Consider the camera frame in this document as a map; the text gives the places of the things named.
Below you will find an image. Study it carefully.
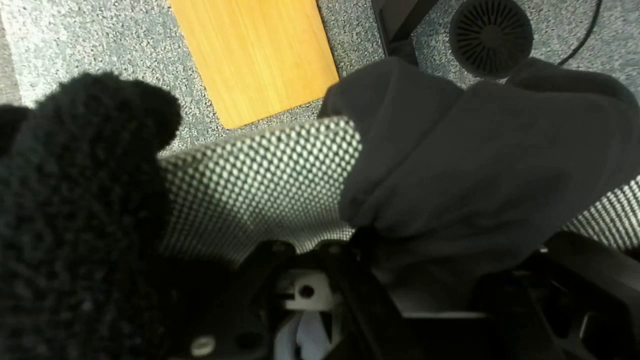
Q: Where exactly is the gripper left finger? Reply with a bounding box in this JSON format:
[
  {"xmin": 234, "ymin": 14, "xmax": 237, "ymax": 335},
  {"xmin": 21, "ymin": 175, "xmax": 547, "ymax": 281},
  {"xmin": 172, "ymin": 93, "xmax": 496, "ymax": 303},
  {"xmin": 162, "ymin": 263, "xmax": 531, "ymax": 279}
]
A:
[{"xmin": 172, "ymin": 229, "xmax": 426, "ymax": 360}]

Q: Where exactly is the black round vented device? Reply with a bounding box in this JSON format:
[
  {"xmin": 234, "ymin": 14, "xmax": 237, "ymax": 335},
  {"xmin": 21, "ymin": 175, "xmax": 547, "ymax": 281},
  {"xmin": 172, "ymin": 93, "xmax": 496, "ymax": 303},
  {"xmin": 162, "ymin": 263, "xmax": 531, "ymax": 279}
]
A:
[{"xmin": 448, "ymin": 0, "xmax": 535, "ymax": 80}]

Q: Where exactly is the dark grey cloth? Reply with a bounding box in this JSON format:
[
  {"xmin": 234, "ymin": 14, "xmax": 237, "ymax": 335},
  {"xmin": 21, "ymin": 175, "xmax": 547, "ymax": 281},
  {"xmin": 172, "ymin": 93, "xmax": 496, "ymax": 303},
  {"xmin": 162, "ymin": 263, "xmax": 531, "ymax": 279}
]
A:
[{"xmin": 317, "ymin": 56, "xmax": 640, "ymax": 313}]

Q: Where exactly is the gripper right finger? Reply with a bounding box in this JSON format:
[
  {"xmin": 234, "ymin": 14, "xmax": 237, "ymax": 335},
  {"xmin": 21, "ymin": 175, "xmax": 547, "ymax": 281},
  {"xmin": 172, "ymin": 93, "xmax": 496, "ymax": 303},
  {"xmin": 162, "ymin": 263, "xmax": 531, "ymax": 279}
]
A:
[{"xmin": 472, "ymin": 231, "xmax": 640, "ymax": 360}]

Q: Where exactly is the black metal frame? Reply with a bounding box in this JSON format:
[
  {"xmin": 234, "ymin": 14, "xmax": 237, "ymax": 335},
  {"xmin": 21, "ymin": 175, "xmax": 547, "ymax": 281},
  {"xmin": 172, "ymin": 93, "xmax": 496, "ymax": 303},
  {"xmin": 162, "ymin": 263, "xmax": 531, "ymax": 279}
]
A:
[{"xmin": 370, "ymin": 0, "xmax": 442, "ymax": 67}]

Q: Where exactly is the light wooden board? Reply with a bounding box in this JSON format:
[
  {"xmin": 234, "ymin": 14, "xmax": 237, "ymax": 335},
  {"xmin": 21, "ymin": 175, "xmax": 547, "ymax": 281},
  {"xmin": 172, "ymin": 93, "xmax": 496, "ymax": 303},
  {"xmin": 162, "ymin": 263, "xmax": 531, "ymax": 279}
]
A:
[{"xmin": 168, "ymin": 0, "xmax": 341, "ymax": 130}]

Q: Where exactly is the black cable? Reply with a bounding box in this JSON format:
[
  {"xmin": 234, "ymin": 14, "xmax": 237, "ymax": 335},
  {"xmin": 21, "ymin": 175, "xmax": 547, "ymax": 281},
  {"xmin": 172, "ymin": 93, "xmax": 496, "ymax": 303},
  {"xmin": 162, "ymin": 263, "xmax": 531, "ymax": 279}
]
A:
[{"xmin": 554, "ymin": 0, "xmax": 604, "ymax": 68}]

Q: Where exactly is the black fuzzy cloth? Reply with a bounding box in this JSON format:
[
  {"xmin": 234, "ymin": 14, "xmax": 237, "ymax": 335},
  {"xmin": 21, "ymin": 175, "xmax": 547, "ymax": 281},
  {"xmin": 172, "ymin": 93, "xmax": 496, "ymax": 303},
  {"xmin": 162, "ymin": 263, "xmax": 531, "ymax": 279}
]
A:
[{"xmin": 0, "ymin": 71, "xmax": 183, "ymax": 360}]

